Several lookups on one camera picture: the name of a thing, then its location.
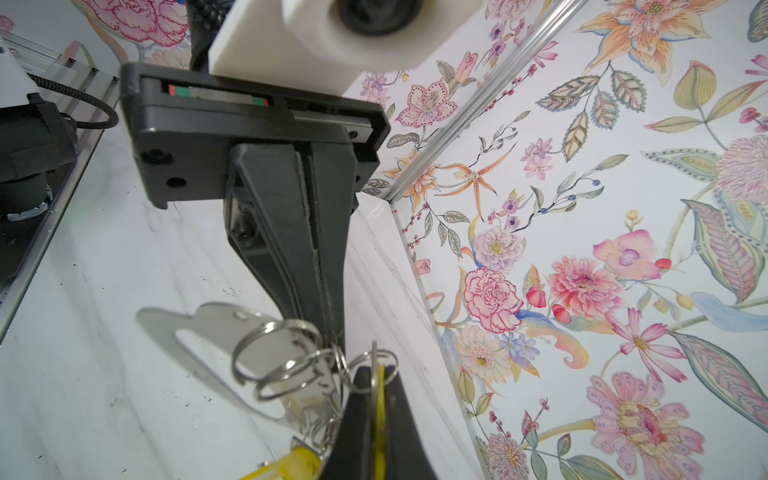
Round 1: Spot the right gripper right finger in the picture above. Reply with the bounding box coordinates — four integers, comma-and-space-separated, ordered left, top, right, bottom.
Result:
384, 374, 437, 480

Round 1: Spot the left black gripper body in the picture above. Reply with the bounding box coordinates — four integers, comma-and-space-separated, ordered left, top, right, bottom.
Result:
120, 62, 390, 209

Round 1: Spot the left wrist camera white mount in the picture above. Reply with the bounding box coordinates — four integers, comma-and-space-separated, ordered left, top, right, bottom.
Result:
207, 1, 482, 96

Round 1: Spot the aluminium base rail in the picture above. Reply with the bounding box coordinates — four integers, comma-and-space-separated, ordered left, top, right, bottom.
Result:
1, 31, 118, 331

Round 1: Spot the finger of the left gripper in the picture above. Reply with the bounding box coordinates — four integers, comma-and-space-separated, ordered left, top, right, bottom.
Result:
307, 142, 357, 348
224, 142, 327, 346

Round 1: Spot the large yellow key tag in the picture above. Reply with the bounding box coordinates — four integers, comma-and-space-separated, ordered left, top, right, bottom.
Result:
246, 365, 398, 479

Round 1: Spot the steel key holder plate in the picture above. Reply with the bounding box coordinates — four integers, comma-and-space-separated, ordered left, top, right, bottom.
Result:
136, 302, 341, 437

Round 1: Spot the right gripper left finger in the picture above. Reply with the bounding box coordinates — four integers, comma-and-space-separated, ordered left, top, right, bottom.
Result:
319, 366, 374, 480

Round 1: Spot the right corner aluminium profile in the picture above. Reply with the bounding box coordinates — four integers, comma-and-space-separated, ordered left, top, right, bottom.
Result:
380, 0, 588, 203

